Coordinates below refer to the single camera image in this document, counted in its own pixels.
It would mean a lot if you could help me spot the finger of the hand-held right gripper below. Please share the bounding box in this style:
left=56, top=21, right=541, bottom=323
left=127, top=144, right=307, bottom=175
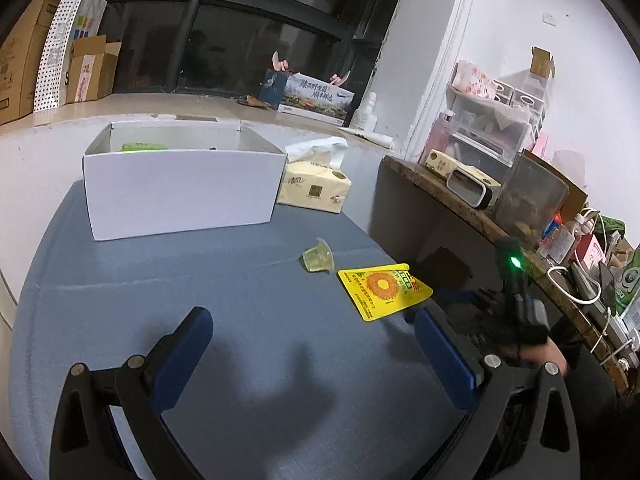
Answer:
left=435, top=286, right=506, bottom=311

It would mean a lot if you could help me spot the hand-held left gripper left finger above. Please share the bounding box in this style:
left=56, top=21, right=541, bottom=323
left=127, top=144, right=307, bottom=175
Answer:
left=49, top=306, right=215, bottom=480

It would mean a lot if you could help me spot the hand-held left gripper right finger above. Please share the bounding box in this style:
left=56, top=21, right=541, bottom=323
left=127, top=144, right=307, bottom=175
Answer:
left=414, top=306, right=582, bottom=480

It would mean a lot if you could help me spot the yellow snack packet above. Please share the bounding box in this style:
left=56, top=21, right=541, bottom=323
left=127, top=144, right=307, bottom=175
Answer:
left=337, top=261, right=433, bottom=322

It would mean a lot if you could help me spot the white cardboard box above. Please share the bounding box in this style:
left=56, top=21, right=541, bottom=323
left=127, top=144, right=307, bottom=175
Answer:
left=82, top=120, right=288, bottom=242

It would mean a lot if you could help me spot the clear jelly cup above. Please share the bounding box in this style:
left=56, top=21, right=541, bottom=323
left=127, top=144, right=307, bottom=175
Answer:
left=300, top=240, right=335, bottom=275

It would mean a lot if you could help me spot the person's right forearm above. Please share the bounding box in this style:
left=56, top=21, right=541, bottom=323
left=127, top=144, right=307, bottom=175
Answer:
left=555, top=355, right=636, bottom=480

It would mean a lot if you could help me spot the person's right hand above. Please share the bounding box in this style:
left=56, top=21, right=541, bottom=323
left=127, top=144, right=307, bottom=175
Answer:
left=500, top=335, right=571, bottom=376

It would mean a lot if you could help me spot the small clear bottle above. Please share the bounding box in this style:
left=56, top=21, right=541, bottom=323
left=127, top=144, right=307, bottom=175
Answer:
left=550, top=212, right=586, bottom=261

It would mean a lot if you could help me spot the small pink carton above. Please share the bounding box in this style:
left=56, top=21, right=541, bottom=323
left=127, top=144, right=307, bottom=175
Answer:
left=575, top=235, right=603, bottom=266

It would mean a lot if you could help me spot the transparent plastic container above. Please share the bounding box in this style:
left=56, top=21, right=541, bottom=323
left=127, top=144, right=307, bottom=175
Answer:
left=492, top=152, right=570, bottom=241

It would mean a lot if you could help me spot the wooden side table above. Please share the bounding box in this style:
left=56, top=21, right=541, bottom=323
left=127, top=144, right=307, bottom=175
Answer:
left=377, top=155, right=631, bottom=396

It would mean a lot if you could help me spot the white power strip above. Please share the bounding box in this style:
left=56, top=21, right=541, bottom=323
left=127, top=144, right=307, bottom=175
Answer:
left=607, top=310, right=640, bottom=356

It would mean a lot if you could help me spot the green white packet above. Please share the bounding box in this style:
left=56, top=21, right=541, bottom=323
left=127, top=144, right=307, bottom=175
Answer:
left=615, top=250, right=640, bottom=311

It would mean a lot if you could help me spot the clear plastic drawer organizer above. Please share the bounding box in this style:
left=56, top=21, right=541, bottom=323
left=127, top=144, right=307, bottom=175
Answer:
left=445, top=80, right=546, bottom=168

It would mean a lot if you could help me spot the white flat pouch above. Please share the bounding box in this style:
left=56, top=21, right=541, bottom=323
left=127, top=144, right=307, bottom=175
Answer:
left=339, top=126, right=396, bottom=147

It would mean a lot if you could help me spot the cream tissue pack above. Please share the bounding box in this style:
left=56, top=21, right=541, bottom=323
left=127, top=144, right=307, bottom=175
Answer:
left=276, top=137, right=352, bottom=214

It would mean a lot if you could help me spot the white plastic bottle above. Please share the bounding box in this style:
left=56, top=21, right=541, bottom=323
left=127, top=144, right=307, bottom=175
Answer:
left=352, top=92, right=379, bottom=131

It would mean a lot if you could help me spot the pink floral pack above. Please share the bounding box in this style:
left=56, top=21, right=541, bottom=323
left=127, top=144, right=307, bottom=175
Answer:
left=451, top=60, right=498, bottom=98

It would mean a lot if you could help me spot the tiny open cardboard box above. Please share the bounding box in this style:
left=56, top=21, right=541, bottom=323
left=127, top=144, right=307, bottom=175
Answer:
left=530, top=46, right=556, bottom=80

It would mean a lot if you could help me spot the landscape printed carton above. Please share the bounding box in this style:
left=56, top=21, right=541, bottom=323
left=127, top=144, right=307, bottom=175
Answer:
left=259, top=71, right=357, bottom=126

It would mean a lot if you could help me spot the brown crumpled wrapper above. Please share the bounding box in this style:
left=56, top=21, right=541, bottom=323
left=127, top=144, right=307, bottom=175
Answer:
left=236, top=95, right=281, bottom=110

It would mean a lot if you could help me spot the open brown cardboard box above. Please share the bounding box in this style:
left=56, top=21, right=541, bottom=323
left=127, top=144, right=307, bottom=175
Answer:
left=66, top=35, right=122, bottom=105

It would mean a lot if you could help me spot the dark glass window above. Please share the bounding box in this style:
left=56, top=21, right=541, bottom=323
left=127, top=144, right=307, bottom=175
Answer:
left=100, top=0, right=416, bottom=98

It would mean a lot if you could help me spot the white dotted paper bag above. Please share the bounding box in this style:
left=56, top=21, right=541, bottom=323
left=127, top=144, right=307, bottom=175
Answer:
left=34, top=0, right=108, bottom=111

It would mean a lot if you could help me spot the tall brown cardboard box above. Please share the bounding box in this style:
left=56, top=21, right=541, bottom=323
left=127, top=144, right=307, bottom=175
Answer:
left=0, top=0, right=62, bottom=126

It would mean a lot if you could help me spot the white cable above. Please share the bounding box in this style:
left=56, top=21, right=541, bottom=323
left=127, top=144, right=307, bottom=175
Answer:
left=547, top=265, right=601, bottom=306

